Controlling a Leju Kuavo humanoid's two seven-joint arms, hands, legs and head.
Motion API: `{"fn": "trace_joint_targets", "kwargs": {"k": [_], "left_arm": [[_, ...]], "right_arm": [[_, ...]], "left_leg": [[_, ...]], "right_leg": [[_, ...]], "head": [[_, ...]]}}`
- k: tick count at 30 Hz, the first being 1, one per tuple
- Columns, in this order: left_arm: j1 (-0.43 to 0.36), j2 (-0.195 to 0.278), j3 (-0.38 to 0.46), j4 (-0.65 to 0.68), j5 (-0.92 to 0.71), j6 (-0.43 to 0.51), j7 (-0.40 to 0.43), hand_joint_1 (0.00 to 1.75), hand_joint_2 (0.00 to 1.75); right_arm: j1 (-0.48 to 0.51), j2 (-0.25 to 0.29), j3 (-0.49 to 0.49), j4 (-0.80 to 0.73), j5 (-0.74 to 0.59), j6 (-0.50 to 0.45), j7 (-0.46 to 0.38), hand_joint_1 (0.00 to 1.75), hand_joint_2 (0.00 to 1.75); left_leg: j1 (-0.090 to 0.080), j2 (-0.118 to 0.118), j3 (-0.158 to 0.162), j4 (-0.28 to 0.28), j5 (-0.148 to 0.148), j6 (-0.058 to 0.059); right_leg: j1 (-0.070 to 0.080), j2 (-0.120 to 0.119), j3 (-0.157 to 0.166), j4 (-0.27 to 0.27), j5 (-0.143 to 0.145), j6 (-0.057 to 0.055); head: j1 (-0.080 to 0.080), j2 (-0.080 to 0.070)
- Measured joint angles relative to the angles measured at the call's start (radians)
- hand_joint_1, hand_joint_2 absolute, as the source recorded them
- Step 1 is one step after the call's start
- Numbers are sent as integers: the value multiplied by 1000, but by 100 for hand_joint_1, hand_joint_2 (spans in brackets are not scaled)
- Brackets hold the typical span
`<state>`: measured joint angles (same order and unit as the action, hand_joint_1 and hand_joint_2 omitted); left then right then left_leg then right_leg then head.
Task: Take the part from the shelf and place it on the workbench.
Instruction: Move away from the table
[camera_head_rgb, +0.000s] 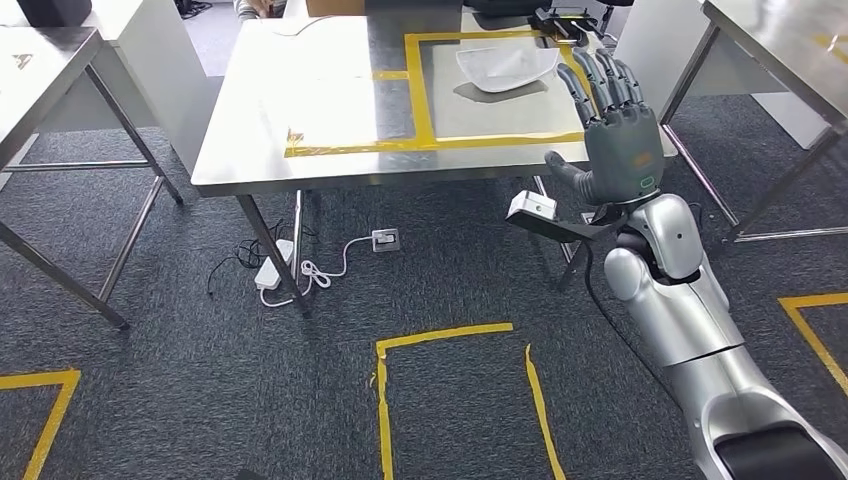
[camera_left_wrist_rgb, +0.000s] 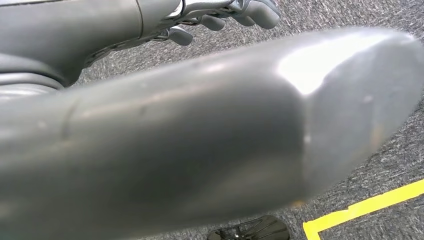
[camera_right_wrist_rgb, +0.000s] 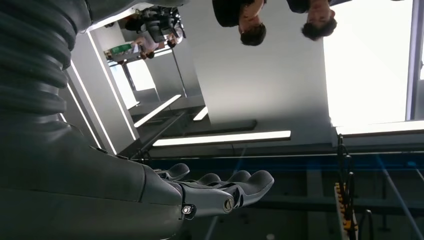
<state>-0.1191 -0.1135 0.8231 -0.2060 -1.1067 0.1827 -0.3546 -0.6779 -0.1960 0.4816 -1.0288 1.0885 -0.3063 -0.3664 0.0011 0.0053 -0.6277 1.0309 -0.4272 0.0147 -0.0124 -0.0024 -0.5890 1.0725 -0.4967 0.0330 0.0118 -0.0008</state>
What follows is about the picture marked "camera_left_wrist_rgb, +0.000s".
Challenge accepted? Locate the yellow floor tape outline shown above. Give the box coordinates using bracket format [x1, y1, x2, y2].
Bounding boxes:
[303, 178, 424, 240]

